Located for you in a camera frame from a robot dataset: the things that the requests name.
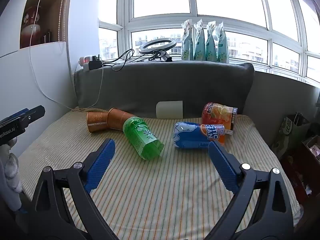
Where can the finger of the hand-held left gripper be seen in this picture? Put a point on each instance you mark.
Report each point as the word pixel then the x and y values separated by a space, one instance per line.
pixel 33 113
pixel 17 113

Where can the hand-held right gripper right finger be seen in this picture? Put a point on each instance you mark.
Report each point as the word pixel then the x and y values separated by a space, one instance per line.
pixel 225 167

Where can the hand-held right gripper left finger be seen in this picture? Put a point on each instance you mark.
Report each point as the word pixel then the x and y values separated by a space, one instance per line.
pixel 100 162

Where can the copper paper cup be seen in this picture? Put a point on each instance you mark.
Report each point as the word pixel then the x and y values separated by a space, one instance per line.
pixel 119 118
pixel 97 122

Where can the white frosted cup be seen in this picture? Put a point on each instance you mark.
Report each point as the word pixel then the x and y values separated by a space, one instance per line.
pixel 169 110

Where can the green plastic bottle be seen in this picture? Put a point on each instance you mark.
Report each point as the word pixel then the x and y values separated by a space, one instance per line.
pixel 142 137

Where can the striped blanket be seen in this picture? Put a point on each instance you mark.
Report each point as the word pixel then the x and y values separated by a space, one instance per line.
pixel 160 195

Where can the red cardboard box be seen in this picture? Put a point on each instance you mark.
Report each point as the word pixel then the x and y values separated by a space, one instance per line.
pixel 297 170

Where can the white power strip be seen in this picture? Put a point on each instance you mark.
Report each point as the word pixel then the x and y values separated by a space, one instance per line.
pixel 83 60

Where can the white paper bag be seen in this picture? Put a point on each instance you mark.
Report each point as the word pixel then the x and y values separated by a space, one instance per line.
pixel 290 132

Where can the black charger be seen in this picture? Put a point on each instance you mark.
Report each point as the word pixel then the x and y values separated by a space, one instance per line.
pixel 95 64

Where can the red figure toy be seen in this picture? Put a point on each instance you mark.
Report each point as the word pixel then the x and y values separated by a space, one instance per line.
pixel 30 33

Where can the grey cushion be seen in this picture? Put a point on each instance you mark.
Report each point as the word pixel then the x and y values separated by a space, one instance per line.
pixel 162 85

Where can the green refill pouch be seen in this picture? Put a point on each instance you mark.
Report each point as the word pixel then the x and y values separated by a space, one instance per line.
pixel 222 48
pixel 211 47
pixel 200 46
pixel 187 45

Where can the wooden wall shelf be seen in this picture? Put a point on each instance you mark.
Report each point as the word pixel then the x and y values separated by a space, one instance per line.
pixel 53 12

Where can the white window frame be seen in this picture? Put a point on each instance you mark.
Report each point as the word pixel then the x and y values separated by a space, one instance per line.
pixel 192 17

